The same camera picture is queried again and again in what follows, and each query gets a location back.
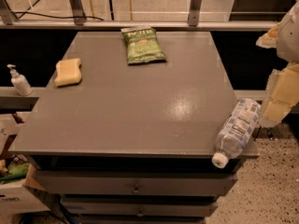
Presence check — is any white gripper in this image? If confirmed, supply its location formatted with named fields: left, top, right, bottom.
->
left=256, top=1, right=299, bottom=128

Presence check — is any blue label plastic water bottle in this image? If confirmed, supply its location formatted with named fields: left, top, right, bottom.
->
left=212, top=98, right=261, bottom=169

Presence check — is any green jalapeno chip bag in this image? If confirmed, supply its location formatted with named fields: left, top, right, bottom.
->
left=121, top=26, right=166, bottom=65

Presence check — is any white pump dispenser bottle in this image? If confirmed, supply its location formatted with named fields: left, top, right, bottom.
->
left=7, top=64, right=33, bottom=96

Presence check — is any grey drawer cabinet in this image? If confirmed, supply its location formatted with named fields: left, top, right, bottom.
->
left=10, top=32, right=258, bottom=224

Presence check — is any top drawer knob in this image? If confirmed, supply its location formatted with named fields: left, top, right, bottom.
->
left=132, top=185, right=141, bottom=195

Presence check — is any drawer knob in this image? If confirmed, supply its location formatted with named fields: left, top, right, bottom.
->
left=132, top=185, right=141, bottom=195
left=136, top=209, right=144, bottom=217

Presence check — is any yellow sponge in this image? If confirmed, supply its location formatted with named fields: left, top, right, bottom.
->
left=54, top=58, right=82, bottom=87

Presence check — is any white cardboard box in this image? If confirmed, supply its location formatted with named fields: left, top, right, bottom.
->
left=0, top=157, right=50, bottom=215

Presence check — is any black cable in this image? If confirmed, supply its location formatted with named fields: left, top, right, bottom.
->
left=12, top=10, right=106, bottom=21

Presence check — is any metal railing frame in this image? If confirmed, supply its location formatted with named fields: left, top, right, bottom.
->
left=0, top=0, right=299, bottom=32

